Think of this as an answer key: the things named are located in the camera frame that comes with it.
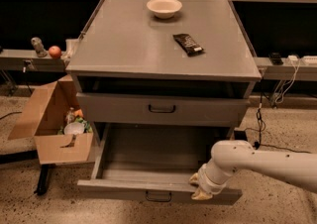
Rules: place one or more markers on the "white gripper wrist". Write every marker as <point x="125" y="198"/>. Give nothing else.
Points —
<point x="207" y="180"/>

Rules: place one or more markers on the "grey drawer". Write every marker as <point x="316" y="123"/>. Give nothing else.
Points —
<point x="162" y="110"/>
<point x="150" y="163"/>

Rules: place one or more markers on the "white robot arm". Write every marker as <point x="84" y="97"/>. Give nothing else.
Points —
<point x="229" y="157"/>

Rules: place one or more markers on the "grey top drawer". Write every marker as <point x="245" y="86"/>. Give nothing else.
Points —
<point x="162" y="110"/>

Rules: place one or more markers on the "grey drawer cabinet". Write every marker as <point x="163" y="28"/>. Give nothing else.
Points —
<point x="127" y="50"/>

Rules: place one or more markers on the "open cardboard box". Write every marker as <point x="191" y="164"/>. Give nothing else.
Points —
<point x="43" y="115"/>

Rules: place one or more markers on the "black power adapter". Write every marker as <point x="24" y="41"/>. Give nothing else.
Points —
<point x="240" y="135"/>

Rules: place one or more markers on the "white plastic lid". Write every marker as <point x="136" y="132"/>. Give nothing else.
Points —
<point x="74" y="128"/>

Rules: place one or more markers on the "black snack packet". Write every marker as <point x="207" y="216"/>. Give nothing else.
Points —
<point x="188" y="44"/>

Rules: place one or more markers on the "black device on ledge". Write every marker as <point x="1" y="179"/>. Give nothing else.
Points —
<point x="275" y="58"/>

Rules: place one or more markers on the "black table leg base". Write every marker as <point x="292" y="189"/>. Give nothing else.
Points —
<point x="44" y="179"/>

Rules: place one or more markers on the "white charger block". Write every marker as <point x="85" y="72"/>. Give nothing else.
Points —
<point x="293" y="58"/>

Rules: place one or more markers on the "white bowl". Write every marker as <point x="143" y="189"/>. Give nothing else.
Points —
<point x="164" y="9"/>

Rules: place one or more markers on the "red apple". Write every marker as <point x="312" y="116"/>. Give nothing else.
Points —
<point x="55" y="52"/>

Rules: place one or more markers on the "small grey figurine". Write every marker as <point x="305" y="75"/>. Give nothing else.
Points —
<point x="38" y="47"/>

